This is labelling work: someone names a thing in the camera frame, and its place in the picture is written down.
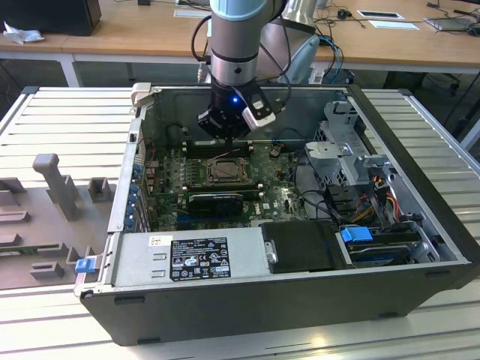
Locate metal wire locking lever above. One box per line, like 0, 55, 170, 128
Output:
219, 146, 254, 157

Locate silver topped CPU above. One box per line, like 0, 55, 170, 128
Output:
214, 162, 244, 180

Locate metal socket cover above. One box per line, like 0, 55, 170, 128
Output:
205, 157, 251, 184

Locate RAM slot white clips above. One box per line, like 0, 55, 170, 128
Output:
186, 148, 253, 155
185, 186, 262, 193
186, 139, 253, 146

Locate CPU socket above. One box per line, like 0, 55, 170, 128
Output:
202, 155, 253, 187

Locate green motherboard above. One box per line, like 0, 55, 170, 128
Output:
144, 138, 338, 232

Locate black graphics card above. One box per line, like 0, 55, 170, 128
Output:
188, 192, 244, 218

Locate wooden desk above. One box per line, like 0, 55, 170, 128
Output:
0, 0, 480, 89

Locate perforated silver drive cage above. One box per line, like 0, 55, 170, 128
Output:
316, 100, 401, 188

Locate black plastic shroud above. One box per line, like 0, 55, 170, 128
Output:
259, 220, 348, 274

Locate silver power supply unit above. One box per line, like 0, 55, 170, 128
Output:
108, 227, 272, 288

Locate grey parts rack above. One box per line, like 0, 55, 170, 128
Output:
0, 152, 116, 290

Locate hard disk blue carrier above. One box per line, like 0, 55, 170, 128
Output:
339, 224, 427, 268

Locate black PC case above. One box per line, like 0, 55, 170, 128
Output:
73, 82, 474, 348

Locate blue plastic latch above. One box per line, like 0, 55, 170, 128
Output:
74, 257, 95, 275

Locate black box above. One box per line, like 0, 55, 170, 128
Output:
0, 0, 102, 37

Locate crumpled white paper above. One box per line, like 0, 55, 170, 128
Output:
2, 20, 45, 45

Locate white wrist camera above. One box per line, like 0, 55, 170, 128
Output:
241, 95, 278, 131

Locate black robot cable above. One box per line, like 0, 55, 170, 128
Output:
190, 14, 213, 64

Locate grey case handle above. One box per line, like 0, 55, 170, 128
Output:
130, 82, 154, 110

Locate silver metal bracket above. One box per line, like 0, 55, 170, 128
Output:
303, 140, 356, 177

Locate desk cable grommet plate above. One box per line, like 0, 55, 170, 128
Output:
173, 7, 212, 18
355, 9, 405, 20

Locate coloured wire bundle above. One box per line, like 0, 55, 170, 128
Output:
352, 175, 399, 226

